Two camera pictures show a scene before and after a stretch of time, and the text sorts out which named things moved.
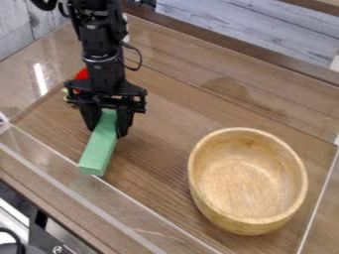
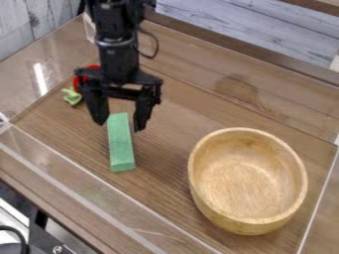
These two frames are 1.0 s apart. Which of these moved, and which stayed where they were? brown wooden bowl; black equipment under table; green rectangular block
Moved: green rectangular block
Stayed: brown wooden bowl; black equipment under table
